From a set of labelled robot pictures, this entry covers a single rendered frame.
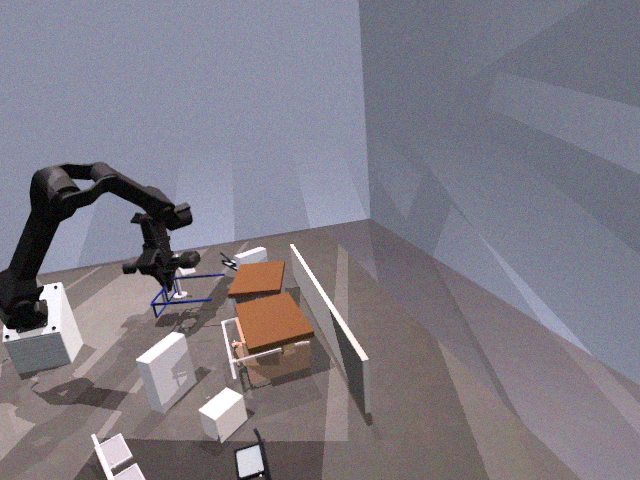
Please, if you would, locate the beige flat panel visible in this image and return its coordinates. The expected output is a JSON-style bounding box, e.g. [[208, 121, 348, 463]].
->
[[290, 244, 371, 414]]

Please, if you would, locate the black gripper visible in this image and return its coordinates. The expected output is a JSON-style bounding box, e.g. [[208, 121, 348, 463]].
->
[[122, 235, 201, 293]]

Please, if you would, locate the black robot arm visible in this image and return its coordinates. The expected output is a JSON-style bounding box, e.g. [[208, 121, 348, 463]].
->
[[0, 162, 193, 334]]

